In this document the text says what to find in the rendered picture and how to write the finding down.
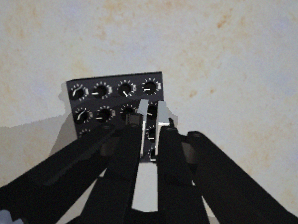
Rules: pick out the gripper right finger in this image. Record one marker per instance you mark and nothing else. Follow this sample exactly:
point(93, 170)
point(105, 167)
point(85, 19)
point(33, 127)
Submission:
point(232, 195)

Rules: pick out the black knob box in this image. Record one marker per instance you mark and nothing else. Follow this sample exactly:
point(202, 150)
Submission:
point(105, 99)

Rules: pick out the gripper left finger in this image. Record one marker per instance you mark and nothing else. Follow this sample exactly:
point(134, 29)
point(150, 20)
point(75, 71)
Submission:
point(43, 194)

